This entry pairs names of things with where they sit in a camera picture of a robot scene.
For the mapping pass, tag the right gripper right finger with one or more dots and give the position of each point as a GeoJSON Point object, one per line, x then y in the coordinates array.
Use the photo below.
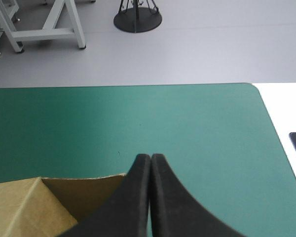
{"type": "Point", "coordinates": [172, 212]}

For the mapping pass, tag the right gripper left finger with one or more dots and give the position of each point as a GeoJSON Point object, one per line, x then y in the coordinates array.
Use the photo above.
{"type": "Point", "coordinates": [128, 205]}

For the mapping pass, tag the brown cardboard box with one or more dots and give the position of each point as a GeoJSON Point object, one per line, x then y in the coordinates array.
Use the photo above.
{"type": "Point", "coordinates": [39, 205]}

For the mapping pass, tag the black round stand base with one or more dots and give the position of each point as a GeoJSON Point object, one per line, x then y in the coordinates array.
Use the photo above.
{"type": "Point", "coordinates": [137, 20]}

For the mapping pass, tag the white metal frame table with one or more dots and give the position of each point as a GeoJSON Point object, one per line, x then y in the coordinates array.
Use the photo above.
{"type": "Point", "coordinates": [39, 27]}

